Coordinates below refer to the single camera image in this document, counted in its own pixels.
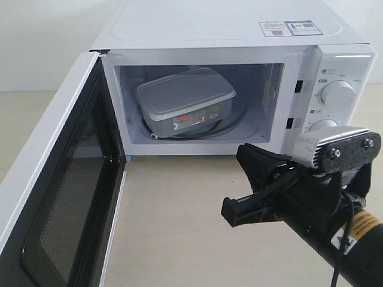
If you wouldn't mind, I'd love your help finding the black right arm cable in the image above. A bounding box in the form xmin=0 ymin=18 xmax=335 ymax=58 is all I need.
xmin=330 ymin=191 xmax=357 ymax=287

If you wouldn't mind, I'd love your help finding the white lower timer knob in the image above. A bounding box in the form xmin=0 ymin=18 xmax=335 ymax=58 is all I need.
xmin=309 ymin=119 xmax=338 ymax=132

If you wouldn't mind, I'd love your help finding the black turntable roller ring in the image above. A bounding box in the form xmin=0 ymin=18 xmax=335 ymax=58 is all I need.
xmin=144 ymin=98 xmax=249 ymax=140

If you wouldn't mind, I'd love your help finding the glass microwave turntable plate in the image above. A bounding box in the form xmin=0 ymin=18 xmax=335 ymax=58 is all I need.
xmin=139 ymin=93 xmax=250 ymax=141

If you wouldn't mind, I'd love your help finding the white plastic lidded container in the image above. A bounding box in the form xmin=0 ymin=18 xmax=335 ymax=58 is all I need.
xmin=135 ymin=68 xmax=236 ymax=138

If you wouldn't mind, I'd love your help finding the white microwave door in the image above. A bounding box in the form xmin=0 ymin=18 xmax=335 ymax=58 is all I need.
xmin=1 ymin=51 xmax=126 ymax=286

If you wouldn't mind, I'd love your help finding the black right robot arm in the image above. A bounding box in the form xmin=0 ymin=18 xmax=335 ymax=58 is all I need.
xmin=221 ymin=143 xmax=382 ymax=286

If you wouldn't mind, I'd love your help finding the white Midea microwave oven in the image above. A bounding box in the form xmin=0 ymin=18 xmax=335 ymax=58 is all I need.
xmin=91 ymin=1 xmax=377 ymax=156

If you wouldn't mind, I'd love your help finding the white upper power knob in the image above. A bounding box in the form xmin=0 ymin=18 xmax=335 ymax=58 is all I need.
xmin=320 ymin=80 xmax=355 ymax=108

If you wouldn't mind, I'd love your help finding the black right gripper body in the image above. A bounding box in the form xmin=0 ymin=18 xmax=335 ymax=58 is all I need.
xmin=263 ymin=166 xmax=347 ymax=251

